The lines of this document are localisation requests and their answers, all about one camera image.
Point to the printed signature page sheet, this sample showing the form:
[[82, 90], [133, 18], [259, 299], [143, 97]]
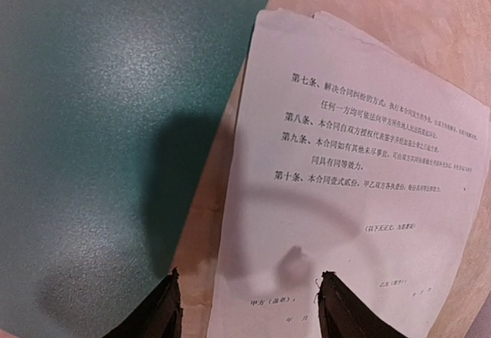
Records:
[[348, 158]]

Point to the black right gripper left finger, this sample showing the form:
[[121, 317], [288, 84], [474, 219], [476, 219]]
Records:
[[157, 316]]

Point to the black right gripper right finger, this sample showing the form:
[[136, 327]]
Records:
[[342, 314]]

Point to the green file folder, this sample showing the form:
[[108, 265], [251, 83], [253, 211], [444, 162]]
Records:
[[108, 112]]

